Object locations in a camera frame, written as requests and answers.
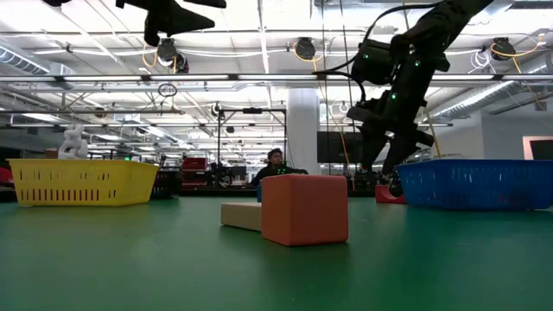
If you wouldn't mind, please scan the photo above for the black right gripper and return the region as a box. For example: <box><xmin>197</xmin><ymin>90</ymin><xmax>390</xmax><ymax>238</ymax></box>
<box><xmin>346</xmin><ymin>64</ymin><xmax>435</xmax><ymax>199</ymax></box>

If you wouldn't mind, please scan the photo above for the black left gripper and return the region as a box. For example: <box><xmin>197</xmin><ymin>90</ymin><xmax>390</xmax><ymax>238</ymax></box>
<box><xmin>115</xmin><ymin>0</ymin><xmax>227</xmax><ymax>48</ymax></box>

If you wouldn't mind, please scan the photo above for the orange-red cube block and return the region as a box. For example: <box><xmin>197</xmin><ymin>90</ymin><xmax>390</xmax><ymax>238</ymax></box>
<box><xmin>260</xmin><ymin>173</ymin><xmax>350</xmax><ymax>247</ymax></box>

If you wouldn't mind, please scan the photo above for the short plain wooden block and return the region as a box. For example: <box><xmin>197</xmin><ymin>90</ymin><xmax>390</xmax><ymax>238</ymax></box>
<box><xmin>220</xmin><ymin>201</ymin><xmax>263</xmax><ymax>232</ymax></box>

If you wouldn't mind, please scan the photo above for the black monitor screen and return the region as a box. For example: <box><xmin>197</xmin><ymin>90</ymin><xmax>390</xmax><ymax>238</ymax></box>
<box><xmin>316</xmin><ymin>130</ymin><xmax>365</xmax><ymax>165</ymax></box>

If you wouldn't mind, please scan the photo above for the white room column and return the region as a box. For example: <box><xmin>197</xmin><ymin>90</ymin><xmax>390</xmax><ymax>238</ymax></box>
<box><xmin>287</xmin><ymin>88</ymin><xmax>321</xmax><ymax>175</ymax></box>

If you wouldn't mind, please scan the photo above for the blue plastic basket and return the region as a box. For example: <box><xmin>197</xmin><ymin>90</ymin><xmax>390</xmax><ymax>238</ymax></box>
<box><xmin>395</xmin><ymin>158</ymin><xmax>553</xmax><ymax>212</ymax></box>

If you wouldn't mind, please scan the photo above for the person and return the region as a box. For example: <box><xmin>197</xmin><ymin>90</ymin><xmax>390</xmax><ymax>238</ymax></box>
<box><xmin>249</xmin><ymin>147</ymin><xmax>309</xmax><ymax>187</ymax></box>

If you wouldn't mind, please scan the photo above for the pink-framed dark screen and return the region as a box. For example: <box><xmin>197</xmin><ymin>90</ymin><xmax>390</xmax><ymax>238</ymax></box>
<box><xmin>522</xmin><ymin>136</ymin><xmax>553</xmax><ymax>160</ymax></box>

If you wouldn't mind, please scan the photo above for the red tool cabinet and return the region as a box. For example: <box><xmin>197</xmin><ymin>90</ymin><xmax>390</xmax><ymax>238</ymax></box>
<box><xmin>181</xmin><ymin>157</ymin><xmax>209</xmax><ymax>189</ymax></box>

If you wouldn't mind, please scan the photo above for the black plastic basket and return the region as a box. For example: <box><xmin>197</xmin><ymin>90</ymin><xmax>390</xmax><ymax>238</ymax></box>
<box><xmin>150</xmin><ymin>167</ymin><xmax>183</xmax><ymax>200</ymax></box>

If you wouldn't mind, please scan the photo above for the white knobbly sculpture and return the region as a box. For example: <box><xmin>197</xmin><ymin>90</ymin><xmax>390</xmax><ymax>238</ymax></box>
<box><xmin>57</xmin><ymin>124</ymin><xmax>90</xmax><ymax>160</ymax></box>

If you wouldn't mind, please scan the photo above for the yellow plastic basket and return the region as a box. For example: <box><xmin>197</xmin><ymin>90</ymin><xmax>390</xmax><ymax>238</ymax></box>
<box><xmin>6</xmin><ymin>158</ymin><xmax>161</xmax><ymax>207</ymax></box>

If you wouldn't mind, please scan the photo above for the black ceiling cable reel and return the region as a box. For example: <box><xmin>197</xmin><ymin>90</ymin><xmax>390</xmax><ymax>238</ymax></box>
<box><xmin>295</xmin><ymin>36</ymin><xmax>317</xmax><ymax>61</ymax></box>
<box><xmin>156</xmin><ymin>37</ymin><xmax>179</xmax><ymax>65</ymax></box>

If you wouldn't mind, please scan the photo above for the black hanging cable loop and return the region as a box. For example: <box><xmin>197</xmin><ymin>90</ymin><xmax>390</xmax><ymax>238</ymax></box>
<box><xmin>157</xmin><ymin>82</ymin><xmax>179</xmax><ymax>98</ymax></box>

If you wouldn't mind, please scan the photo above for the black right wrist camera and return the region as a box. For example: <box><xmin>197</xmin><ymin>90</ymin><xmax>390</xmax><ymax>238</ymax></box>
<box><xmin>351</xmin><ymin>38</ymin><xmax>395</xmax><ymax>86</ymax></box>

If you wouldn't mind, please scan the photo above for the black frame stand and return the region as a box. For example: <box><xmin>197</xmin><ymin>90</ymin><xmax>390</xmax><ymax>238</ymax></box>
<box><xmin>217</xmin><ymin>107</ymin><xmax>289</xmax><ymax>175</ymax></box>

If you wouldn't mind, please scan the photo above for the black hanging coiled cable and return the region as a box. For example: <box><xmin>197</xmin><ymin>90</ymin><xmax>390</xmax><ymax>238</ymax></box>
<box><xmin>339</xmin><ymin>0</ymin><xmax>357</xmax><ymax>133</ymax></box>

